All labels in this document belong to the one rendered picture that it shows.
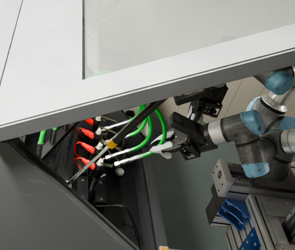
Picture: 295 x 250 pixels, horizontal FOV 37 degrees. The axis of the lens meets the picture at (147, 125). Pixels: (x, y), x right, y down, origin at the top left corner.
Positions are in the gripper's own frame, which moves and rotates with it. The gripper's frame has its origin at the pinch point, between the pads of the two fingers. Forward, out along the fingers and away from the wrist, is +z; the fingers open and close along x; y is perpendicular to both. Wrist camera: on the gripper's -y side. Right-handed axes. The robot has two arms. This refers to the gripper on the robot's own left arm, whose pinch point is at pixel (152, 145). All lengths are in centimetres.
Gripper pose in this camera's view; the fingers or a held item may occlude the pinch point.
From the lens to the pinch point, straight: 141.9
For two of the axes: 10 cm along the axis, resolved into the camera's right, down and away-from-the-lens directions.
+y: 5.1, 6.3, 5.8
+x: 1.4, -7.3, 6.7
